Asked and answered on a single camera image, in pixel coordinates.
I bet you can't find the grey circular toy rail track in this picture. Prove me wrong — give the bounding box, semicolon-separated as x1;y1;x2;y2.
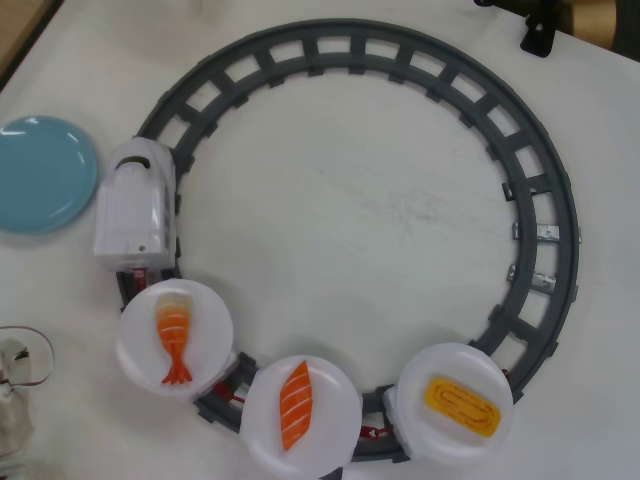
115;18;581;464

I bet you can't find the silver tape strip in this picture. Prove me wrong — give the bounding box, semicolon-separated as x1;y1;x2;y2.
510;222;584;246
507;263;558;293

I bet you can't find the blue round dish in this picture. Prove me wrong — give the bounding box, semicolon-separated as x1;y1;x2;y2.
0;114;100;236

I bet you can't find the white plate under shrimp sushi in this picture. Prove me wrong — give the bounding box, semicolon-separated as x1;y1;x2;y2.
115;278;235;399

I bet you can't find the yellow egg toy sushi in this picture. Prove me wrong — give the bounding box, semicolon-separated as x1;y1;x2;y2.
423;374;503;437

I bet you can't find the black clamp mount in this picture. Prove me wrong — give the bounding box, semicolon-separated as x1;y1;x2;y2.
519;0;557;56

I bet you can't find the white plate under salmon sushi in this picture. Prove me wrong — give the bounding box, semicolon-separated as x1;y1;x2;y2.
239;355;362;474

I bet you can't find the orange salmon toy sushi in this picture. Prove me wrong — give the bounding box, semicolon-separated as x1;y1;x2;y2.
278;360;316;452

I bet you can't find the white Shinkansen toy train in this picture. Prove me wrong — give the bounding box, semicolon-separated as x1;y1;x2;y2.
93;138;180;274

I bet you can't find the white plate under egg sushi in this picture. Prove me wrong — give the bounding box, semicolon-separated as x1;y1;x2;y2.
397;342;514;464

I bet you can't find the orange shrimp toy sushi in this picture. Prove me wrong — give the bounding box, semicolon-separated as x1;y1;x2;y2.
155;292;196;387

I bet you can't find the white toy train wagon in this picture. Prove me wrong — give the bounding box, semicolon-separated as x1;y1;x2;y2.
382;384;417;459

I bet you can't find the thin brown cable loop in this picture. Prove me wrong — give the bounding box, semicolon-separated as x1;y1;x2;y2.
0;325;55;389

